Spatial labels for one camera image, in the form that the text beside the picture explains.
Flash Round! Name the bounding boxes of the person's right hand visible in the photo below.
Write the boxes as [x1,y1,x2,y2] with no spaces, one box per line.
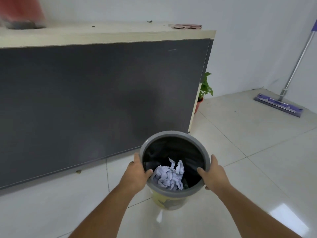
[197,154,232,197]

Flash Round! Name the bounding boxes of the person's left hand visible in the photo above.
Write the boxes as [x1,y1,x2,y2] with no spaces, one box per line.
[118,152,154,197]

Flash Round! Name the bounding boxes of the white paper scraps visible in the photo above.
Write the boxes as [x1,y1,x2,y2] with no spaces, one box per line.
[152,158,185,191]

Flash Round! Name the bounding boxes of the yellow trash bin grey rim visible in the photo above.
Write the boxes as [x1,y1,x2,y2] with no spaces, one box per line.
[138,131,211,211]

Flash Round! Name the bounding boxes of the person's right forearm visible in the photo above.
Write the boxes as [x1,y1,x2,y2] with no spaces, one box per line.
[218,184,304,238]

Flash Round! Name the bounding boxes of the person's left forearm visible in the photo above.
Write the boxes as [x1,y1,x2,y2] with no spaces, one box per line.
[68,184,139,238]

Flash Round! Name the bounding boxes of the dark grey desk beige top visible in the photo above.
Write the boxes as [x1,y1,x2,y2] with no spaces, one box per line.
[0,21,216,191]

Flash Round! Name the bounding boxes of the potted green plant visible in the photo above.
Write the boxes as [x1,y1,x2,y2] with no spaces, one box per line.
[194,72,214,114]

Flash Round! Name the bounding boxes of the purple flat mop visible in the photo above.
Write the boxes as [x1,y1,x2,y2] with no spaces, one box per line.
[254,18,317,119]

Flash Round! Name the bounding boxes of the pink cloth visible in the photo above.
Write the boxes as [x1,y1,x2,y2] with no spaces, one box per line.
[169,23,202,30]

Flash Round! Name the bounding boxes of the red plastic container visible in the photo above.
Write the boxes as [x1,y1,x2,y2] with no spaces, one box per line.
[0,0,48,30]

